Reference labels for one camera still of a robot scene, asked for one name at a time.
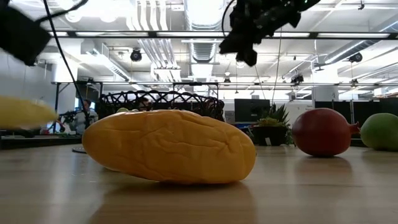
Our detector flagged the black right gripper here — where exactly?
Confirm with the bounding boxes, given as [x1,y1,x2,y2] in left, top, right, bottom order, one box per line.
[219,0,321,67]

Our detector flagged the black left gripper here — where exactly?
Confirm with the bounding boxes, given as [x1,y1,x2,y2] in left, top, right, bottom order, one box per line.
[0,0,52,67]

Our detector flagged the person behind basket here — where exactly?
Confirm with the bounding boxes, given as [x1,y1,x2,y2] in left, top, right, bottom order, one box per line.
[136,96,153,112]

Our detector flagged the black computer monitor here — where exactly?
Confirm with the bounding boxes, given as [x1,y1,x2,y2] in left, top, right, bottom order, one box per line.
[234,98,271,123]

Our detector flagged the green succulent plants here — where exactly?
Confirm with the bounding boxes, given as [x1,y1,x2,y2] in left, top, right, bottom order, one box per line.
[248,104,295,146]

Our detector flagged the yellow banana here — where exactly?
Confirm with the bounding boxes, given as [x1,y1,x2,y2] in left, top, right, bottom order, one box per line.
[0,95,59,130]

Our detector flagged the black plant pot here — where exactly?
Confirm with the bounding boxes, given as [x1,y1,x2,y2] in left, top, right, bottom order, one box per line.
[252,125,289,147]

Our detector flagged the seated person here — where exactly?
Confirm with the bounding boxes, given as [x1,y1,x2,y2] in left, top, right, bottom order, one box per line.
[73,99,99,136]

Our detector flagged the red pomegranate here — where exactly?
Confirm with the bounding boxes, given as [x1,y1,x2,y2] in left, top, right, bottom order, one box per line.
[291,108,361,157]

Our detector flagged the green mango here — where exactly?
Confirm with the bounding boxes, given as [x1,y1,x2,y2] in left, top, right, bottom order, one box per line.
[360,113,398,152]

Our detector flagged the silver ventilation duct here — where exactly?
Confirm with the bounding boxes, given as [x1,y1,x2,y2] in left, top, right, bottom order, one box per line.
[183,0,225,63]

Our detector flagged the black cable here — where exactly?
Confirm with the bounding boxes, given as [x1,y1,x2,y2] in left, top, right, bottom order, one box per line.
[42,0,91,129]

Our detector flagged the black metal rig frame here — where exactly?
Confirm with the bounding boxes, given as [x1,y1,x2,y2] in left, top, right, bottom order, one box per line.
[48,30,398,40]

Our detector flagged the black wire basket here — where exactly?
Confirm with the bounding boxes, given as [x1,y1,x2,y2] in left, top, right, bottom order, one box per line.
[98,90,225,122]

